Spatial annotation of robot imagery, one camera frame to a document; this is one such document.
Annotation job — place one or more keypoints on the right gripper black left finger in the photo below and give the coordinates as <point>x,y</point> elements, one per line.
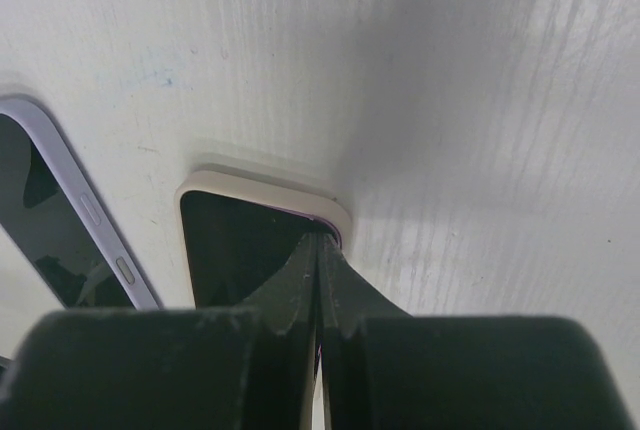
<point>247,366</point>

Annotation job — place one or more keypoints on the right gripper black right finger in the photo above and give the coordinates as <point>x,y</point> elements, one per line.
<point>385,369</point>

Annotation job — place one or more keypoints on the black phone pink edge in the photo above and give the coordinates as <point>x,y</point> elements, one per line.
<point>234,246</point>

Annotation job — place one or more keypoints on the beige clear phone case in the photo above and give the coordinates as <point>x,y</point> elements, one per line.
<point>271,194</point>

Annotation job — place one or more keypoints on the lavender phone case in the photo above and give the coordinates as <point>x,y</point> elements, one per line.
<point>70,177</point>

